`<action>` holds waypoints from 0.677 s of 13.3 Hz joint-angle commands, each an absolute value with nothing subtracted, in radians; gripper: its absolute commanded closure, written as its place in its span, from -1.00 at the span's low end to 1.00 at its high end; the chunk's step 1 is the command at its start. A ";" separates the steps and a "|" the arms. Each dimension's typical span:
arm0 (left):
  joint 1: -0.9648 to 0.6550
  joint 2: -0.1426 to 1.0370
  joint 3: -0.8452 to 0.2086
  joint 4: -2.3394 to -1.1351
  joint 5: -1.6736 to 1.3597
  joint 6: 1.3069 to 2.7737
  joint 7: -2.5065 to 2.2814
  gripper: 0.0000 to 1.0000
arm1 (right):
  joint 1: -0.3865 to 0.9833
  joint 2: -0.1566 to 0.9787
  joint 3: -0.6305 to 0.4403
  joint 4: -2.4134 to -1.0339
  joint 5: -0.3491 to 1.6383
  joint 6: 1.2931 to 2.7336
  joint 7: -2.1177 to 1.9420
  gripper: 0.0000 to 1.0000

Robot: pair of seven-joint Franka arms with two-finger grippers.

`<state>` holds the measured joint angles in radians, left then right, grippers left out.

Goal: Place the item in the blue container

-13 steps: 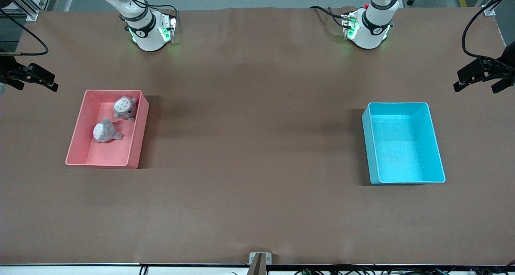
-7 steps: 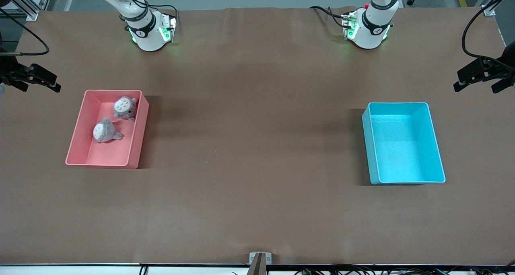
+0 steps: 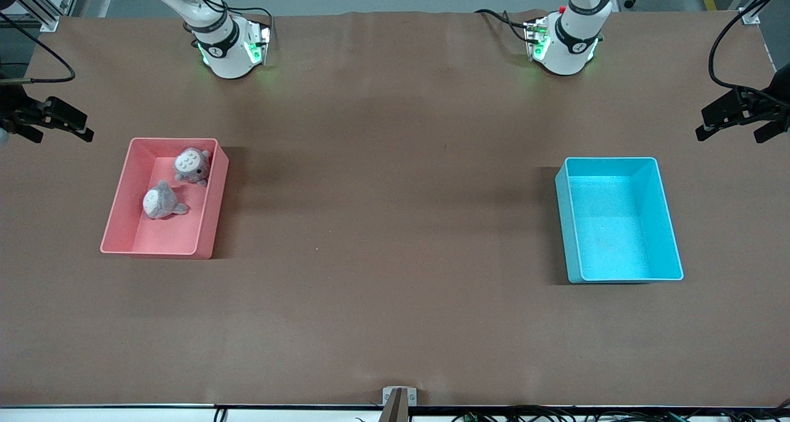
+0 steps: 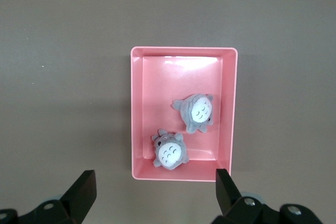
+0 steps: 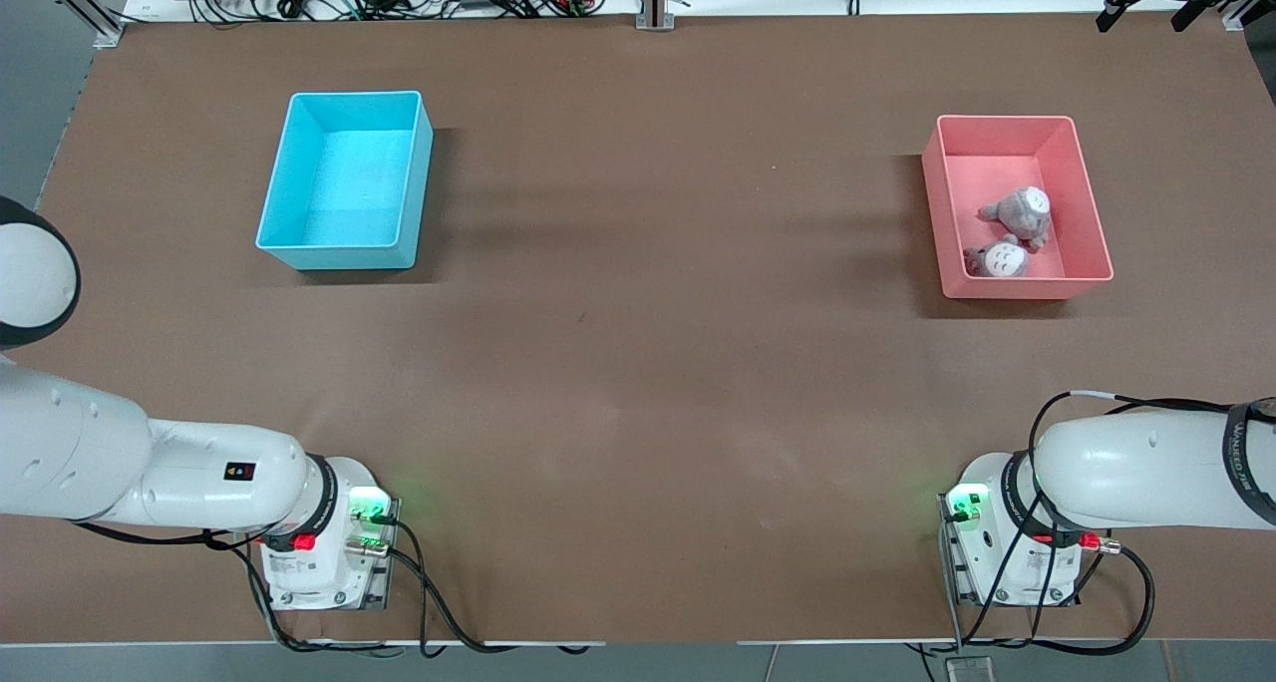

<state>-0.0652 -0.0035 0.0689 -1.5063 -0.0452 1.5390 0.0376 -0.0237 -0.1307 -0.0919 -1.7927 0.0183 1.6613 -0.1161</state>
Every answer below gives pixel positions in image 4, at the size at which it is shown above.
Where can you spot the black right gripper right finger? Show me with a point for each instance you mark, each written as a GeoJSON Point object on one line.
{"type": "Point", "coordinates": [231, 203]}

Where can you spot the pink plastic box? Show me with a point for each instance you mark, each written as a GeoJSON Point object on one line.
{"type": "Point", "coordinates": [181, 82]}

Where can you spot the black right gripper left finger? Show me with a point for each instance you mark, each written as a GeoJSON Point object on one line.
{"type": "Point", "coordinates": [78, 197]}

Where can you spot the grey Totoro plush toy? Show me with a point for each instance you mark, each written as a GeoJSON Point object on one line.
{"type": "Point", "coordinates": [199, 111]}
{"type": "Point", "coordinates": [170, 153]}

